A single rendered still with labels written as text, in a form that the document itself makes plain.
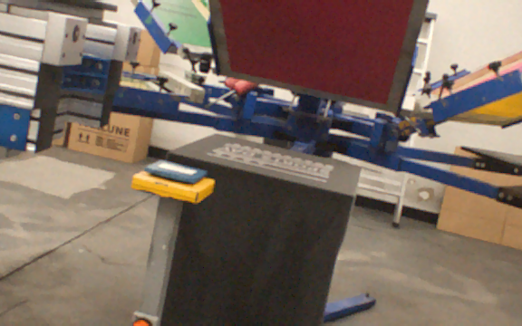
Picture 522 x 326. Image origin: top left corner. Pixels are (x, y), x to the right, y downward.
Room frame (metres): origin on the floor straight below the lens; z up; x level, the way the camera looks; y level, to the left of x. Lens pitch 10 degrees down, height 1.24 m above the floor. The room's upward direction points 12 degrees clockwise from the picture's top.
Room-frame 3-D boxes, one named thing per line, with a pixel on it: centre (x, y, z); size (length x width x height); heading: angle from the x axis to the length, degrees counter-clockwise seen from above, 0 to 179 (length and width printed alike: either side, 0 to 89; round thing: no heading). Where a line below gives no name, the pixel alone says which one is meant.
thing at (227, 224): (1.58, 0.00, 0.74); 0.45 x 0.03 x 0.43; 82
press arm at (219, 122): (2.68, 0.38, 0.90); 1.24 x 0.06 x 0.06; 112
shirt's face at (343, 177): (1.81, -0.04, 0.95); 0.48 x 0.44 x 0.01; 172
